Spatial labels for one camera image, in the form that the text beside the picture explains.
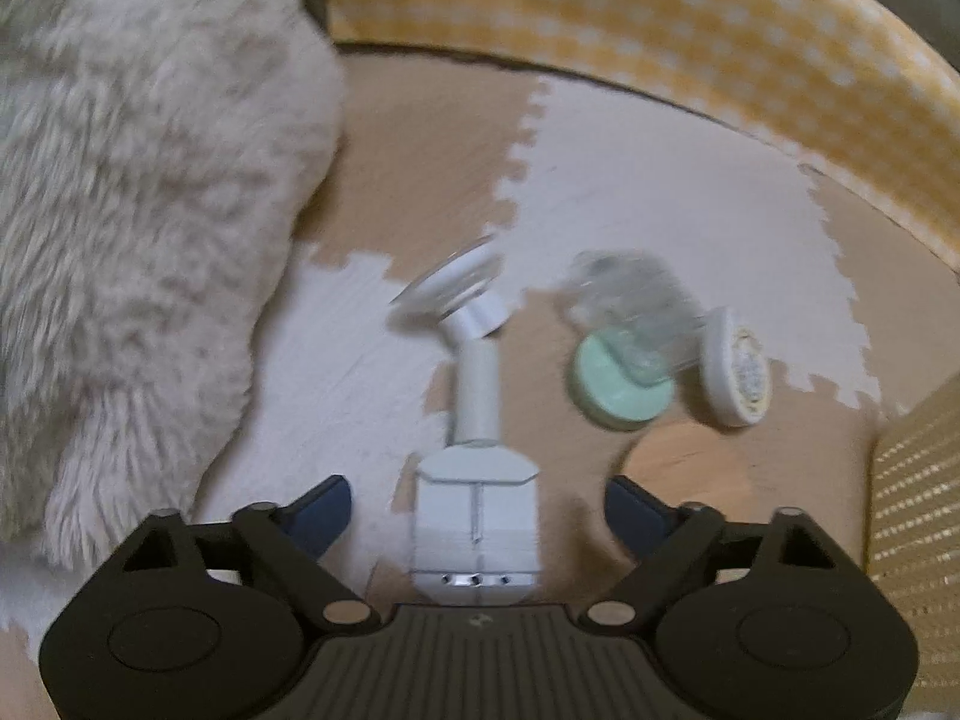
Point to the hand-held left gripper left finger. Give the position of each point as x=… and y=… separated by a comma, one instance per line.
x=328, y=511

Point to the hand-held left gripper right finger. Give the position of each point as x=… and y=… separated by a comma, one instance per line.
x=631, y=504

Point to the white power adapter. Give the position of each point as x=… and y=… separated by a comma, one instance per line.
x=474, y=532

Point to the clear jar with green lid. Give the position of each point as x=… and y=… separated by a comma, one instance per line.
x=630, y=345

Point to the beige slotted basket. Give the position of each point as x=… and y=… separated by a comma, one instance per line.
x=919, y=510

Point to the round wooden coaster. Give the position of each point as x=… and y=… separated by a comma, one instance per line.
x=690, y=465

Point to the tan and white foam mat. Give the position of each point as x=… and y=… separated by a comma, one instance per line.
x=645, y=165

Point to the fluffy grey pillow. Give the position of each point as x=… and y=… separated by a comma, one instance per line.
x=142, y=225

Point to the yellow checkered bed cover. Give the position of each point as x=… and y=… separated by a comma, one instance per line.
x=675, y=37

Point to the white suction cup mount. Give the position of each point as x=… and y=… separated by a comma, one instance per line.
x=465, y=300

